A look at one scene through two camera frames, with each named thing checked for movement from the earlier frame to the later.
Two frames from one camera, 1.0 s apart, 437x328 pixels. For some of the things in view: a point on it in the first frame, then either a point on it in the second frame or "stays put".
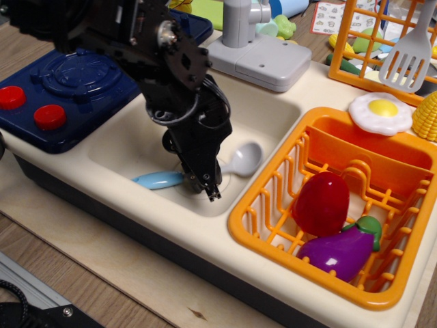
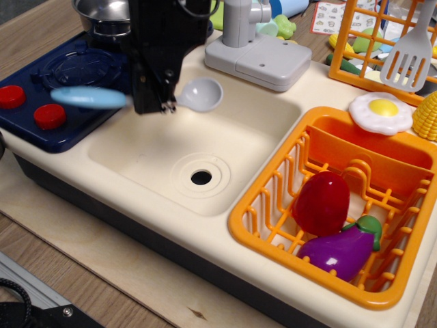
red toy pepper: (321, 203) stays put
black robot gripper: (200, 121) -> (161, 33)
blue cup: (289, 8) stays put
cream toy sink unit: (122, 180) stays put
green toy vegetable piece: (285, 29) stays put
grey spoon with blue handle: (247, 160) -> (199, 96)
